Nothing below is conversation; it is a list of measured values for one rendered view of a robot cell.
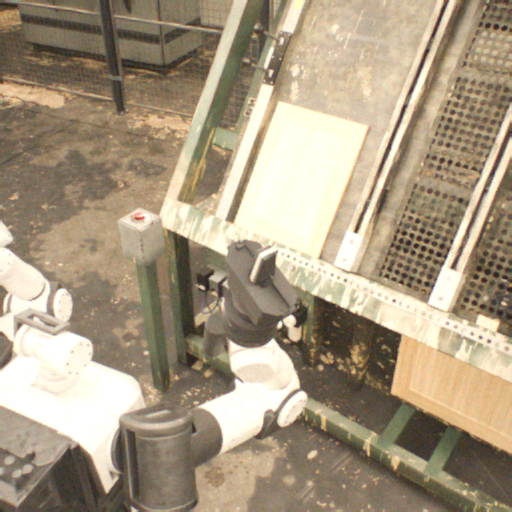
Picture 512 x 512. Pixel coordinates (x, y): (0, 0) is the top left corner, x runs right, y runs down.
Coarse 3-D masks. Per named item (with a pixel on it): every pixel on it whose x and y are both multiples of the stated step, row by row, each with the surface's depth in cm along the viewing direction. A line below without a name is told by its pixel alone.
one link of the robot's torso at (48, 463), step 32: (0, 384) 103; (32, 384) 103; (64, 384) 101; (96, 384) 103; (128, 384) 104; (0, 416) 98; (32, 416) 98; (64, 416) 98; (96, 416) 98; (0, 448) 93; (32, 448) 93; (64, 448) 93; (96, 448) 95; (0, 480) 89; (32, 480) 89; (64, 480) 95; (96, 480) 97
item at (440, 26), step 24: (456, 0) 191; (432, 24) 194; (432, 48) 193; (432, 72) 197; (408, 96) 196; (408, 120) 195; (384, 144) 198; (384, 168) 198; (384, 192) 201; (360, 216) 201; (360, 240) 199; (336, 264) 203
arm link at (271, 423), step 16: (240, 384) 116; (224, 400) 108; (240, 400) 110; (256, 400) 112; (288, 400) 113; (304, 400) 116; (224, 416) 104; (240, 416) 106; (256, 416) 110; (272, 416) 111; (288, 416) 114; (224, 432) 102; (240, 432) 106; (256, 432) 111; (272, 432) 115; (224, 448) 103
